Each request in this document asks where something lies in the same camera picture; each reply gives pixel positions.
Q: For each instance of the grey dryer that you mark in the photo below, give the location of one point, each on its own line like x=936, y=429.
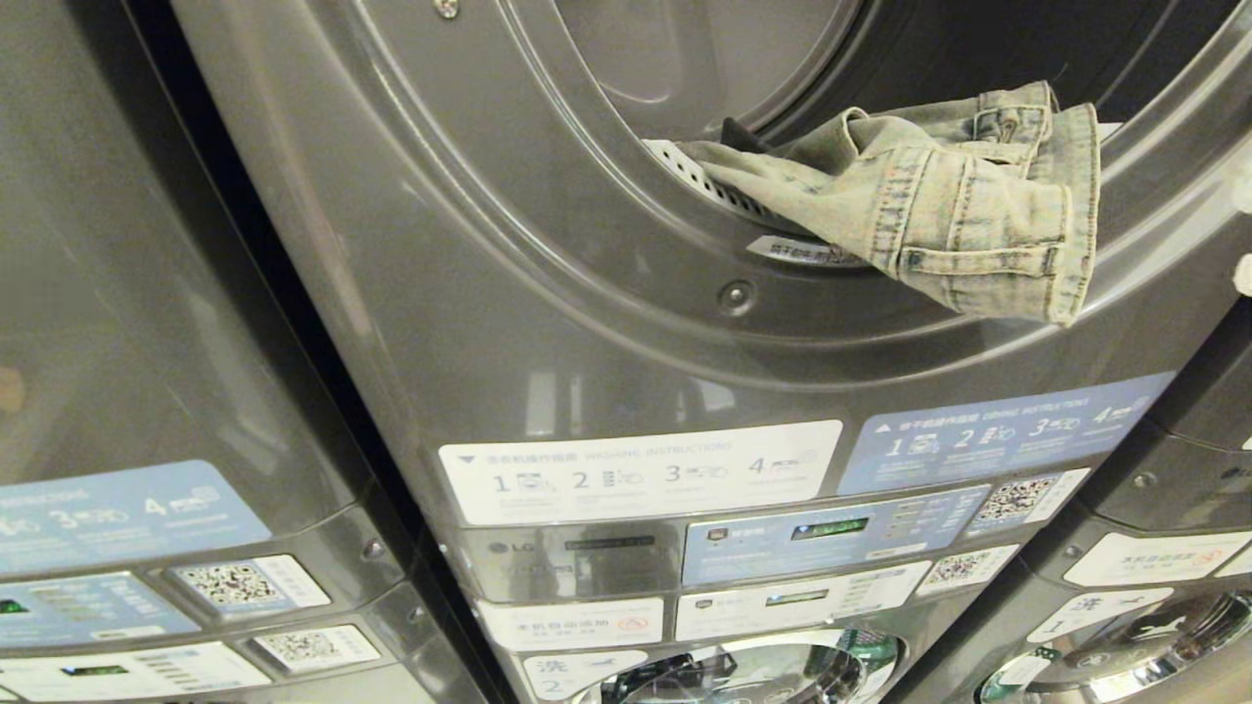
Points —
x=489, y=293

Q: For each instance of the blue dryer control panel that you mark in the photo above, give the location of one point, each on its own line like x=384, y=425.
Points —
x=831, y=536
x=88, y=611

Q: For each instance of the grey stacked laundry machine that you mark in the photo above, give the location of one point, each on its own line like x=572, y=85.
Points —
x=1184, y=469
x=147, y=293

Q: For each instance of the white instruction sticker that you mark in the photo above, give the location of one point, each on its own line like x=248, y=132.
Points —
x=636, y=474

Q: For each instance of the white perforated lint filter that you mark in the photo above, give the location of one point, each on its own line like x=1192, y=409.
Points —
x=696, y=174

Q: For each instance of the small white drum label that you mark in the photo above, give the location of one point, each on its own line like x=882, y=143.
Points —
x=792, y=250

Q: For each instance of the dark garment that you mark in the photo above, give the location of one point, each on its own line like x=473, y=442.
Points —
x=741, y=135

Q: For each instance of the white warning sticker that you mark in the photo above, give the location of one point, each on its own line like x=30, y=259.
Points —
x=1154, y=559
x=567, y=624

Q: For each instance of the white washer control panel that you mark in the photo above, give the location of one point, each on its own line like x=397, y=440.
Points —
x=127, y=675
x=797, y=601

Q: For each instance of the grey washing machine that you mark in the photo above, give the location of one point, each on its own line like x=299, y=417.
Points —
x=704, y=650

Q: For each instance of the white numbered sticker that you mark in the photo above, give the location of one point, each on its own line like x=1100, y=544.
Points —
x=1095, y=614
x=577, y=673

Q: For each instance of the chrome washing machine door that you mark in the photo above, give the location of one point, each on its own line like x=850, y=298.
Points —
x=782, y=665
x=1125, y=655

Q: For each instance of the faded denim garment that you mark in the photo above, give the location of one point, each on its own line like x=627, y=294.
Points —
x=959, y=205

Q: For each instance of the blue instruction sticker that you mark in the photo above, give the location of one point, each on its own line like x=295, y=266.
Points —
x=998, y=435
x=117, y=513

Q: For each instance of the square code sticker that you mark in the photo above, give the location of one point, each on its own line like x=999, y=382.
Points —
x=1022, y=501
x=245, y=584
x=966, y=568
x=313, y=647

